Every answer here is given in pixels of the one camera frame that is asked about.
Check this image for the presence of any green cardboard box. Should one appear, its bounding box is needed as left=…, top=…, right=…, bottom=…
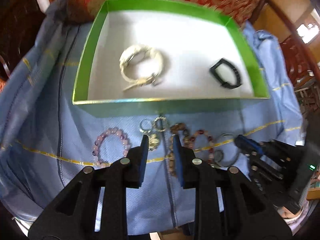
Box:
left=72, top=0, right=270, bottom=118

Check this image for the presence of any pink purple bead bracelet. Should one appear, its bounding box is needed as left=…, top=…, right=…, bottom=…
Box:
left=92, top=127, right=132, bottom=168

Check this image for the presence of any person's right hand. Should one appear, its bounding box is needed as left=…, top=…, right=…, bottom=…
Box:
left=277, top=200, right=309, bottom=227

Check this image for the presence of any dark wooden armchair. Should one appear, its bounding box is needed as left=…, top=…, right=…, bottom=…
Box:
left=1, top=0, right=319, bottom=113

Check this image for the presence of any black wrist watch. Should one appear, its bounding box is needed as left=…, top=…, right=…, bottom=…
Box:
left=209, top=58, right=242, bottom=89

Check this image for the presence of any white wrist watch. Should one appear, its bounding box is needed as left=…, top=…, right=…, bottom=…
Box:
left=119, top=44, right=164, bottom=92

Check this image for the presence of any red pink bead bracelet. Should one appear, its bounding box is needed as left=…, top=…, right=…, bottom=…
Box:
left=183, top=129, right=217, bottom=164

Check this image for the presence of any light blue cloth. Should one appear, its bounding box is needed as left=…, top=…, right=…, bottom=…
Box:
left=1, top=0, right=303, bottom=235

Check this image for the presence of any silver bangle bracelet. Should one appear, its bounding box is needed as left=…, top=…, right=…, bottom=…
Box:
left=212, top=133, right=241, bottom=168

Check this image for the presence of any small silver ring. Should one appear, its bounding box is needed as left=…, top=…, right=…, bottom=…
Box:
left=139, top=119, right=154, bottom=134

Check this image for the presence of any brown bead bracelet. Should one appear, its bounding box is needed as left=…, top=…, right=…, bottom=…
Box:
left=166, top=122, right=190, bottom=178

